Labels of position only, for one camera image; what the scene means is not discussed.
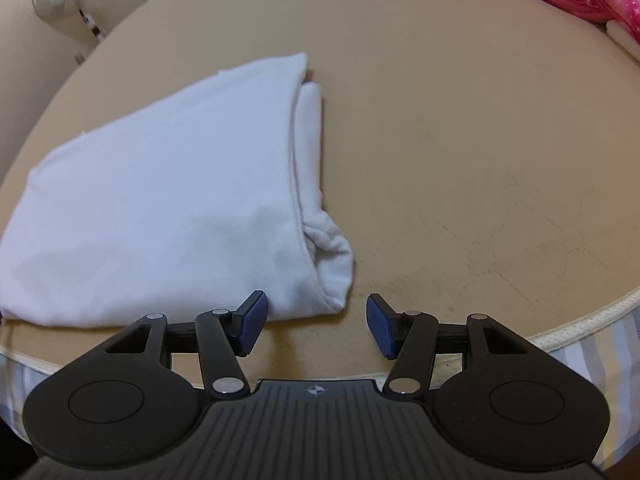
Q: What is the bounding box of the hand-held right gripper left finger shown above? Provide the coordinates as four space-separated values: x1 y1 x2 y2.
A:
106 290 271 402

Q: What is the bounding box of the white t-shirt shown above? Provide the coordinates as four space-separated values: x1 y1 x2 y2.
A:
0 51 356 330

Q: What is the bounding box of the white pillow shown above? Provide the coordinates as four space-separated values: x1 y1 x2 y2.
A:
605 20 640 63

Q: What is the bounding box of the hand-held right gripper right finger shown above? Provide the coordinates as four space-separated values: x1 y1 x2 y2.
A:
366 293 532 402

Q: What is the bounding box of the striped bed sheet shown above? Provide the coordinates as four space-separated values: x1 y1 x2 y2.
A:
0 305 640 466

